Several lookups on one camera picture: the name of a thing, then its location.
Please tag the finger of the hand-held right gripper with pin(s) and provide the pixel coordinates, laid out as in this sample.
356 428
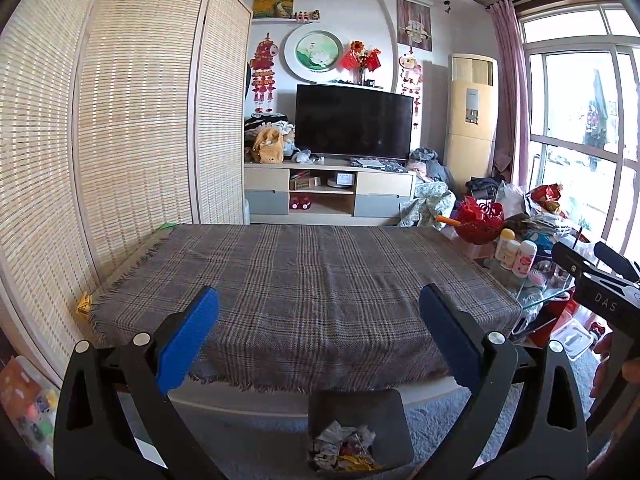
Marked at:
617 262
572 262

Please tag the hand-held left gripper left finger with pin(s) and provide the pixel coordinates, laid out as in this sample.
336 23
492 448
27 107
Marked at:
187 335

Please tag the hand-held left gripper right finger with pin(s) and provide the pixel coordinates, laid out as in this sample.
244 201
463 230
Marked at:
450 330

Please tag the dark grey bin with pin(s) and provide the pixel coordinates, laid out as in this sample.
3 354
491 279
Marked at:
360 405

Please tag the person's right hand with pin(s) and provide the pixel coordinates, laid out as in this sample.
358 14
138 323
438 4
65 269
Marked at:
606 365

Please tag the pink hairbrush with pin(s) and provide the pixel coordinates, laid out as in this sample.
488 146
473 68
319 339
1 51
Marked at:
538 276

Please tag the white pink bottle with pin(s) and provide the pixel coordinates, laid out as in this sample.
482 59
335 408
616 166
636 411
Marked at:
524 260

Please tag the white plastic container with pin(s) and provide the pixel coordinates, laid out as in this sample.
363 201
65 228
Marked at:
575 340

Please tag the glass side table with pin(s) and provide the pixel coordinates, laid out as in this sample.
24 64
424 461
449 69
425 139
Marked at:
505 280

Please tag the red snack bag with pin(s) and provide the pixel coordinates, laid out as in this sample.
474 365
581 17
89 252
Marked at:
546 197

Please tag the red cardboard box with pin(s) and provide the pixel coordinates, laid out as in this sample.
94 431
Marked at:
537 335

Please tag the white plastic bag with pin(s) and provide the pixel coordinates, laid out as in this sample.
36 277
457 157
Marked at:
512 200

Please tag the red basket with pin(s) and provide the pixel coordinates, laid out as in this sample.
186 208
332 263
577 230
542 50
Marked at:
477 222

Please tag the yellow folded paper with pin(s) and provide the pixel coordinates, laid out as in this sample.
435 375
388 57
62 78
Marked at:
85 305

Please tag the orange stick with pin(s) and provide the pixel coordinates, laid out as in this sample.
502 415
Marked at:
446 220

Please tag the dark clothes pile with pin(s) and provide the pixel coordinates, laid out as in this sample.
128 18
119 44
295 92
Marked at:
485 187

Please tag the floral cloth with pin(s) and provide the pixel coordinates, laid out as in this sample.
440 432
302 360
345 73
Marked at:
427 202

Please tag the grey plaid tablecloth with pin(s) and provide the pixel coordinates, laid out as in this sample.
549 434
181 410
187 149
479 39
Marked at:
310 285

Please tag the window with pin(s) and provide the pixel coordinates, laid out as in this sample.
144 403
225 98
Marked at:
565 110

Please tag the standing air conditioner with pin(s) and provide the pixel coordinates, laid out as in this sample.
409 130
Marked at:
472 130

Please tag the pile of grey clothes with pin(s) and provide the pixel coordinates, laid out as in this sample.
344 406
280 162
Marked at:
430 165

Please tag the plastic storage box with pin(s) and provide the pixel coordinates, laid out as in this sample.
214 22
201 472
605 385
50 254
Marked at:
30 410

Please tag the wooden television cabinet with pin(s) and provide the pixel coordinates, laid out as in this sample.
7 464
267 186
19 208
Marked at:
270 180

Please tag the white round device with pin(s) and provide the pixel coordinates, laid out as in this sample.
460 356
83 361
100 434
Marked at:
341 179

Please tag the pink curtain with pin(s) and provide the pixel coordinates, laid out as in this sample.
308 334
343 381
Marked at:
506 85

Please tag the yellow plush backpack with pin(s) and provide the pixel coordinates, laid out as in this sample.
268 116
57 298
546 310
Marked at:
267 147

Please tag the black white cloth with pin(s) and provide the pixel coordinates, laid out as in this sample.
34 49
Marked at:
265 122

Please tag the black television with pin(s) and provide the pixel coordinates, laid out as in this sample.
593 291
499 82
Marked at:
352 120

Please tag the bamboo folding screen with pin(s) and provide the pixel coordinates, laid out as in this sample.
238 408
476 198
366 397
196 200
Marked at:
125 110

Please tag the small hanging ornament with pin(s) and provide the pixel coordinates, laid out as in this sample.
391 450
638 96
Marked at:
410 77

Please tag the red fish hanging ornament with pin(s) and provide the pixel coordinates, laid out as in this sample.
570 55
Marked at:
264 65

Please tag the red flower vase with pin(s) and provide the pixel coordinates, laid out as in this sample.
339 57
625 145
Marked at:
359 62

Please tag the shelf with small figurines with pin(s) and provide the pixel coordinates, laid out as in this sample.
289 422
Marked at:
300 17

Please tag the landscape painting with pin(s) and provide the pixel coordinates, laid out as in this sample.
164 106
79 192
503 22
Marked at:
273 3

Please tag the wall picture with white knot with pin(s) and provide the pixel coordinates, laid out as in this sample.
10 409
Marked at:
414 22

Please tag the round wall picture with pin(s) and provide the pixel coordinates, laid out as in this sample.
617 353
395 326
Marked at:
314 52

